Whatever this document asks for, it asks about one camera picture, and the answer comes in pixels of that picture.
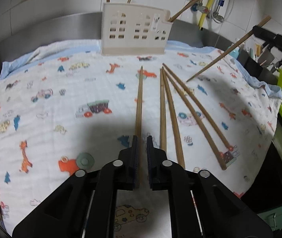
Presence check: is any black utensil cup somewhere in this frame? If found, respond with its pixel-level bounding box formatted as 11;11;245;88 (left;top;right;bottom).
244;55;272;80

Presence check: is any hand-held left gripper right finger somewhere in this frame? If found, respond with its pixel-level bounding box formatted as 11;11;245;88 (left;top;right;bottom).
146;135;273;238

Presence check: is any yellow gas hose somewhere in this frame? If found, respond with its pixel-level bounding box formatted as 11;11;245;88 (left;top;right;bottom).
198;0;224;29

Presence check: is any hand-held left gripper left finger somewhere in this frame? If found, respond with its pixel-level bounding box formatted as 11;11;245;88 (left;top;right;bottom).
12;135;141;238

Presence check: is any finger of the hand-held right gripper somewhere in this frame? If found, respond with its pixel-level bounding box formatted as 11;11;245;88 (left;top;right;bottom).
252;25;282;53

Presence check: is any printed cartoon blanket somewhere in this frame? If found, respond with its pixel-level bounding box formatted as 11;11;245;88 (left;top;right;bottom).
0;38;282;238

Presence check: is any cream plastic utensil holder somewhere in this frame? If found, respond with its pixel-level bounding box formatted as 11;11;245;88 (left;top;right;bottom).
99;2;174;56

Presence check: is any metal water valve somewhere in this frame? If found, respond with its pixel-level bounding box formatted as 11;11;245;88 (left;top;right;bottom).
212;11;225;23
192;0;209;13

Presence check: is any teal plastic bottle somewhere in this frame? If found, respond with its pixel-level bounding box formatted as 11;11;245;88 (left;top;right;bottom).
229;47;241;59

